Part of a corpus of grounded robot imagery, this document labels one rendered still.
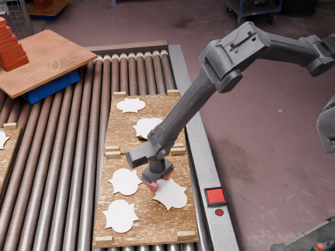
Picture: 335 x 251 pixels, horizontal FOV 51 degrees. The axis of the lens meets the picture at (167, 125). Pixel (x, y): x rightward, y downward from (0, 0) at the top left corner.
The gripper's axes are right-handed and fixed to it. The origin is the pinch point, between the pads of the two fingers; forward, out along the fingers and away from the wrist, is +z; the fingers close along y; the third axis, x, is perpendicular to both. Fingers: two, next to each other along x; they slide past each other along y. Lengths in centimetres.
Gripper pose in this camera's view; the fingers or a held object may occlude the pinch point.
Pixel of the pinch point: (158, 185)
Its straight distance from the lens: 129.3
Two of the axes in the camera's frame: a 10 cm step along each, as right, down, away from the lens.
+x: -8.0, -3.5, 4.8
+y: 6.0, -5.3, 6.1
